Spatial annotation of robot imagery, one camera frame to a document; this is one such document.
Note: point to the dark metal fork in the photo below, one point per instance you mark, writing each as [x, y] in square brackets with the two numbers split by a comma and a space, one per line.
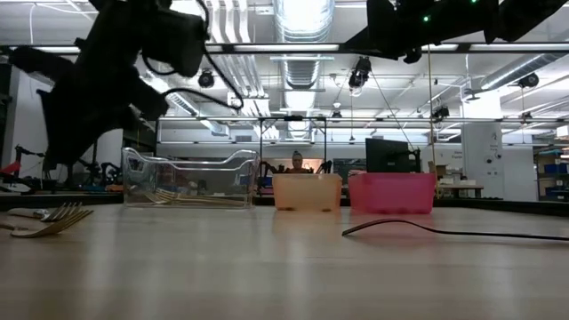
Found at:
[360, 229]

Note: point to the orange plastic bin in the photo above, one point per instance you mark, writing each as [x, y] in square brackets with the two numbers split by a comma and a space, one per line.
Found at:
[306, 193]

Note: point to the black computer monitor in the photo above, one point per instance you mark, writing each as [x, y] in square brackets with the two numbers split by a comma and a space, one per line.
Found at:
[387, 155]

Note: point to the background storage shelf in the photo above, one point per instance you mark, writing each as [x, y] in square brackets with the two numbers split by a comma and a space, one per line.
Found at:
[553, 169]

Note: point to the person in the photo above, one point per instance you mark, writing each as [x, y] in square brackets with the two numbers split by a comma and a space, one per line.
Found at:
[298, 161]

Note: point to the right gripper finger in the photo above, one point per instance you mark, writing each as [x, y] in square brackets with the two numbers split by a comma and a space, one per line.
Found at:
[360, 42]

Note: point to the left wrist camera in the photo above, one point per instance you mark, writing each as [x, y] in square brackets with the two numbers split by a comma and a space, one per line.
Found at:
[178, 40]

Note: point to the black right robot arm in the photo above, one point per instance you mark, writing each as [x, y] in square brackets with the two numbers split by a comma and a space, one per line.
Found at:
[529, 15]

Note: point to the red background item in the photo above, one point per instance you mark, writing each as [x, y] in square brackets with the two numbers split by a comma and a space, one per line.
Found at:
[11, 168]

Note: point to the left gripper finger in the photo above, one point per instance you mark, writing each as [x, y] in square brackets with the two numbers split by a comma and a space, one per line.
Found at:
[111, 115]
[66, 129]

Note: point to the clear plastic bin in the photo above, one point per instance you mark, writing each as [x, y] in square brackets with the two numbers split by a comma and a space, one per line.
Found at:
[213, 178]

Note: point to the black overhead light beam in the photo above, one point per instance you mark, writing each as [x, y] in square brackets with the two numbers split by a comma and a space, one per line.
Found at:
[464, 48]

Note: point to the background wooden table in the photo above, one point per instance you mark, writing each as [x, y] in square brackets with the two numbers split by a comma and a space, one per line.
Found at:
[460, 187]

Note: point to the pink plastic bin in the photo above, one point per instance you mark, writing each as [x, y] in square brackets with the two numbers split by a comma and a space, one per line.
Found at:
[391, 193]

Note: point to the background black metal frame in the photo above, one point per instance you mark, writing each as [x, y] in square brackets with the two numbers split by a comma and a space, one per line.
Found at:
[293, 118]

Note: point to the silver ventilation duct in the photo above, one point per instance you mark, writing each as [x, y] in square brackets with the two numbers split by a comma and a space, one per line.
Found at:
[302, 73]

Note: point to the black ceiling fixture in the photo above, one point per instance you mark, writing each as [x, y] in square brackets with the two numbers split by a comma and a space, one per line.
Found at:
[440, 113]
[360, 73]
[529, 80]
[205, 80]

